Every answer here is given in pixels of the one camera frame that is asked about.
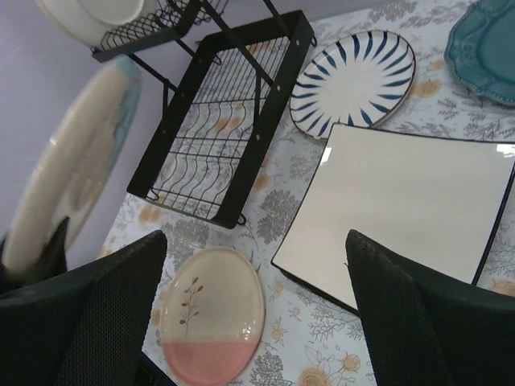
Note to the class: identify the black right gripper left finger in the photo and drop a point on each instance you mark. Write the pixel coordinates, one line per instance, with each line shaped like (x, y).
(85, 326)

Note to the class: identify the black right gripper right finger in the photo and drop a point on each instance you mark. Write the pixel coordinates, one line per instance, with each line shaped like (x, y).
(423, 327)

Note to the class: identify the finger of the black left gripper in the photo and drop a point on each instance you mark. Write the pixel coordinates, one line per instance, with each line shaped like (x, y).
(51, 263)

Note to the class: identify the cream blue leaf plate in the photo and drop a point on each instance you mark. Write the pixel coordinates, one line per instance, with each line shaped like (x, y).
(75, 165)

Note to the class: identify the pink round plate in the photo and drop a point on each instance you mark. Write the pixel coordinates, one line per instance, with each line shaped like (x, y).
(213, 317)

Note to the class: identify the cream square plate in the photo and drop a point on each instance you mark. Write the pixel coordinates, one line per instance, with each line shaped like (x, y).
(432, 200)

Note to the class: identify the cream round plate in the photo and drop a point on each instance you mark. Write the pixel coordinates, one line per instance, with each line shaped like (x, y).
(88, 21)

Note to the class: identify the white blue striped plate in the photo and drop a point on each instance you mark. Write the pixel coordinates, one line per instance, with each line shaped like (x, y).
(359, 80)

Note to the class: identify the teal scalloped plate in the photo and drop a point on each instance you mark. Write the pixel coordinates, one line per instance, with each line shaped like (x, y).
(480, 50)

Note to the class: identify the white black rimmed square plate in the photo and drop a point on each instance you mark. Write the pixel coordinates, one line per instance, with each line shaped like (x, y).
(494, 230)

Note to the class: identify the floral table mat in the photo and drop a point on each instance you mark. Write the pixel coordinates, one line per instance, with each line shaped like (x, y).
(306, 339)

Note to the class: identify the black wire dish rack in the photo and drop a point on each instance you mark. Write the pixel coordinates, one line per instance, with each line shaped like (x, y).
(219, 120)

